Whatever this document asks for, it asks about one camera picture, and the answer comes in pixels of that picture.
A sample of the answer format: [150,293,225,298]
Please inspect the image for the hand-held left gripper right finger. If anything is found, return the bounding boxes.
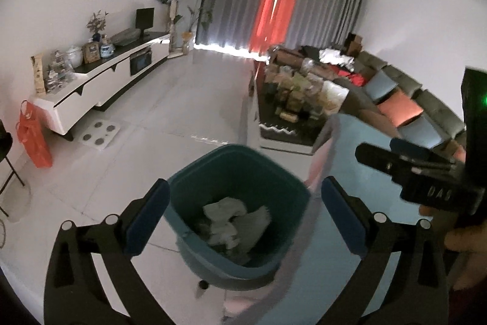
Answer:
[321,176,450,325]

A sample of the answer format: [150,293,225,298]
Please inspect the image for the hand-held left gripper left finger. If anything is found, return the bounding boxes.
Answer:
[43,178,172,325]

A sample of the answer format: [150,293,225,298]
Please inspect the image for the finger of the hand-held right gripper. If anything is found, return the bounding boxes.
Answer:
[389,138,457,170]
[355,143,423,184]

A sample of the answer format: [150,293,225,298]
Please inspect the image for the teal plastic trash bin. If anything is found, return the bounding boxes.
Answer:
[163,144,313,281]

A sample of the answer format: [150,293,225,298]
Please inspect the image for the person's right hand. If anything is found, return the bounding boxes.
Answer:
[419,205,487,256]

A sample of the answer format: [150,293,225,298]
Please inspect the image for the large blue pillow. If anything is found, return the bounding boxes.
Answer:
[398,115,450,149]

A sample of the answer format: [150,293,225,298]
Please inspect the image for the printed teal tablecloth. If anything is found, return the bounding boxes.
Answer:
[224,114,469,325]

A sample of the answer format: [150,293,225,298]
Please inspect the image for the green corner sofa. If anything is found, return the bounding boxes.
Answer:
[268,45,469,163]

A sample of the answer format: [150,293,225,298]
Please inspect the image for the small blue pillow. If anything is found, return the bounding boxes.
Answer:
[363,74,395,101]

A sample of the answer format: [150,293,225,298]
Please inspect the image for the red cloth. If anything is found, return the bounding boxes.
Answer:
[335,68,368,86]

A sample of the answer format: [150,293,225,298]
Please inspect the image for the dark coffee table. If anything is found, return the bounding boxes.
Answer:
[247,58,351,155]

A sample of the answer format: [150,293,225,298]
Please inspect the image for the white floor scale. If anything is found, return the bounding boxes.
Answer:
[78,119,121,151]

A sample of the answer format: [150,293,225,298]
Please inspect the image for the pile of snack packets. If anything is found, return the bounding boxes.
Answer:
[262,58,328,125]

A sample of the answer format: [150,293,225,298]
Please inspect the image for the white clothes pile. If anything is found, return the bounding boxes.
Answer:
[319,48,357,67]

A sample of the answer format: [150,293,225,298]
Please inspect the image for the brown cardboard boxes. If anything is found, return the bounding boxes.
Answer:
[344,32,363,55]

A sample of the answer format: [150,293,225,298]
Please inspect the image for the black cloth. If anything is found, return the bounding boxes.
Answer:
[300,45,324,59]

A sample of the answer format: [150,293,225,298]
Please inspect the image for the orange shopping bag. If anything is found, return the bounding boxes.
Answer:
[16,100,53,170]

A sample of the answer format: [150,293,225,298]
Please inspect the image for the white TV cabinet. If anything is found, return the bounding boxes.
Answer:
[32,32,172,138]

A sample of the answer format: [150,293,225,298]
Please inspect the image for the black metal stool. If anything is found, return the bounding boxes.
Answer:
[0,119,26,220]

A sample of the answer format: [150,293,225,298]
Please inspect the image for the clear glass jars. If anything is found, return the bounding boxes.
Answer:
[46,51,75,94]

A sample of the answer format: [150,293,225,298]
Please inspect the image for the white ceramic jar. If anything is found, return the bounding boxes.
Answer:
[66,45,85,69]

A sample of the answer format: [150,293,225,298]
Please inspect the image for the tall printed paper box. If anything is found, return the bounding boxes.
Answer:
[31,55,47,97]

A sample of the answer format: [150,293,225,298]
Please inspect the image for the grey flat tray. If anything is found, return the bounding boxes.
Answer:
[113,29,140,46]

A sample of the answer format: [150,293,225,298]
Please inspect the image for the black monitor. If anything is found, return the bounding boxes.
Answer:
[136,8,156,38]

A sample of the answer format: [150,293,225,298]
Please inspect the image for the dried flower vase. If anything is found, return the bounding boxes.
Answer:
[87,10,109,42]

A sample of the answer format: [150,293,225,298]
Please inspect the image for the tall leafy plant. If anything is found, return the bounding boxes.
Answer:
[186,0,214,44]

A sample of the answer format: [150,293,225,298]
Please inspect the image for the brown picture frame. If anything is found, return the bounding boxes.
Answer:
[83,41,102,64]

